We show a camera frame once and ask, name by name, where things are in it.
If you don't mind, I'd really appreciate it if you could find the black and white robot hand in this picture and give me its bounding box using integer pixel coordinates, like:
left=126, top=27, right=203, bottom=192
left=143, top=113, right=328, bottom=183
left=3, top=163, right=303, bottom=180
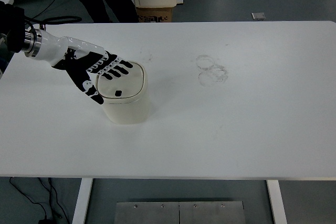
left=31, top=29, right=133, bottom=104

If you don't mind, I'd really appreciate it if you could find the cream plastic trash can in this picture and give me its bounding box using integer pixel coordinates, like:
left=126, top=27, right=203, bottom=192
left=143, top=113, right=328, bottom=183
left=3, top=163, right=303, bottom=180
left=96, top=62, right=150, bottom=124

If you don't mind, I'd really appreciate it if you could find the cardboard box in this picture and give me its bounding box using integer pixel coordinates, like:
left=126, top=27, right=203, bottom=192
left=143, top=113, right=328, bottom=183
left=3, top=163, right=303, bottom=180
left=136, top=7, right=173, bottom=23

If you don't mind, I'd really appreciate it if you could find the left white table leg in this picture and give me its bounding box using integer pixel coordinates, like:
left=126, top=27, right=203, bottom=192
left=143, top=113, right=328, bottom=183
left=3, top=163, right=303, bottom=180
left=72, top=178, right=93, bottom=224

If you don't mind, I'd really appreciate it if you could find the white table leg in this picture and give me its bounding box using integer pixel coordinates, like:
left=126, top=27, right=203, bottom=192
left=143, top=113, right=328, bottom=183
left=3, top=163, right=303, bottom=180
left=266, top=180, right=287, bottom=224
left=72, top=178, right=93, bottom=224

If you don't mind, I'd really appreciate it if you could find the small grey floor plate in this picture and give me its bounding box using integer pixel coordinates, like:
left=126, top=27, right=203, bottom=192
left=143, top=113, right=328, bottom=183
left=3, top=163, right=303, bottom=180
left=251, top=12, right=266, bottom=21

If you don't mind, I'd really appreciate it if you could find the right white table leg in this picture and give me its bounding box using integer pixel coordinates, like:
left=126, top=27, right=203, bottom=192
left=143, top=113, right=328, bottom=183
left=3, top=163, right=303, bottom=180
left=266, top=180, right=287, bottom=224

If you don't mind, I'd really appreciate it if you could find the black floor cable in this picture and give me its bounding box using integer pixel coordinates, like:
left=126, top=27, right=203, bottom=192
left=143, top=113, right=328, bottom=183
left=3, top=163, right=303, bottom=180
left=9, top=176, right=70, bottom=224

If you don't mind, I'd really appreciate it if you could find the metal base plate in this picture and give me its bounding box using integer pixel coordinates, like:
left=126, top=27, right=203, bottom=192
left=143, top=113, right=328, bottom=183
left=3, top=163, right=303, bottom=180
left=114, top=201, right=246, bottom=223

